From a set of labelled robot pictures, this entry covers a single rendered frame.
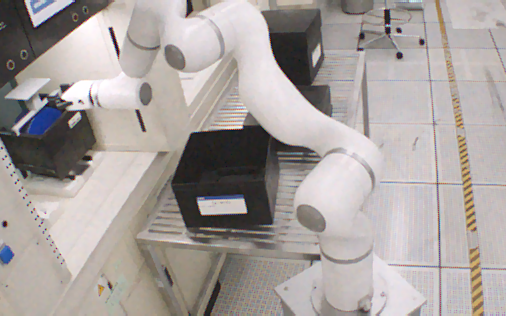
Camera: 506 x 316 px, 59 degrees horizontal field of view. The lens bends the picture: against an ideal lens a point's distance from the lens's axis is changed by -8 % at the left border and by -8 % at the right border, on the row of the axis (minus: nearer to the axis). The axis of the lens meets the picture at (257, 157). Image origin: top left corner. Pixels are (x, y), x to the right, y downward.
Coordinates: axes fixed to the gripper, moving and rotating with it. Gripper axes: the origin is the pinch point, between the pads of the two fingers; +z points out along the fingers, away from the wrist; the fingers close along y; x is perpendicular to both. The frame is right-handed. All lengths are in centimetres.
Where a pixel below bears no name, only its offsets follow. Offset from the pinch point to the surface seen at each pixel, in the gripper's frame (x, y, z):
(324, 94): -34, 59, -65
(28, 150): -14.2, -9.9, 12.3
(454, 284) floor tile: -119, 47, -120
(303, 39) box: -22, 84, -52
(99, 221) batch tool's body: -32.9, -17.7, -13.6
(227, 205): -35, -3, -49
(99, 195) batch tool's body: -32.9, -6.8, -6.5
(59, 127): -10.4, -2.3, 2.9
